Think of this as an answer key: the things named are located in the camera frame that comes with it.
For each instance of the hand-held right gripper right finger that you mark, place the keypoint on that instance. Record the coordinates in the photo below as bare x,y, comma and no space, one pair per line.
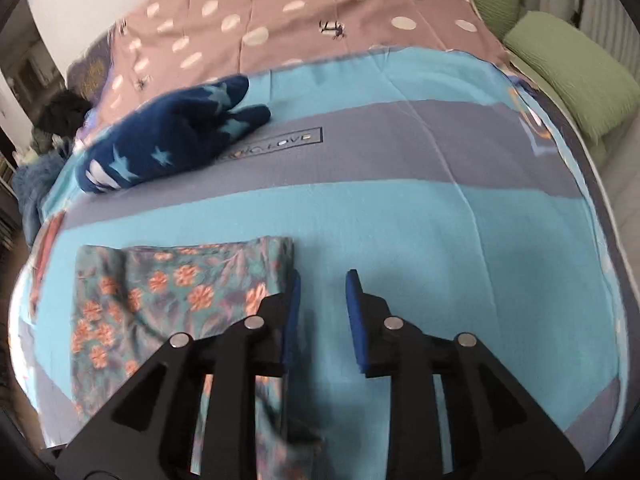
355,320

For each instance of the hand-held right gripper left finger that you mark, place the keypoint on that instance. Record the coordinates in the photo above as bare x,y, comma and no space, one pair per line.
294,310

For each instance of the floral teal garment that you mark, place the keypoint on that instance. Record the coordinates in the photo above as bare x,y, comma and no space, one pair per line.
150,290

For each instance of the dark clothes pile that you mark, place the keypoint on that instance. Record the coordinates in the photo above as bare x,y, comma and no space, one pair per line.
62,115

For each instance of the blue grey striped bed sheet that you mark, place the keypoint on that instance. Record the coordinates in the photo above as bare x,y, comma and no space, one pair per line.
450,235

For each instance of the navy star print garment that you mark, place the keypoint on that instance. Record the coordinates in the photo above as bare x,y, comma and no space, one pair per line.
175,135

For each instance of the pink polka dot blanket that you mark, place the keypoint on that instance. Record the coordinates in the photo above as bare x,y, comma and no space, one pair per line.
300,25

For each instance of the blue fuzzy blanket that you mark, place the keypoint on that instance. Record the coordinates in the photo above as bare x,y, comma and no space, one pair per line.
35,190

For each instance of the purple patterned pillow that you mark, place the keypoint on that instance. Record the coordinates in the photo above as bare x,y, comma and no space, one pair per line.
90,72

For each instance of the white radiator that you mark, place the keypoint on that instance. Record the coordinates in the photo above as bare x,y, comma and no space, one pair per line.
595,5

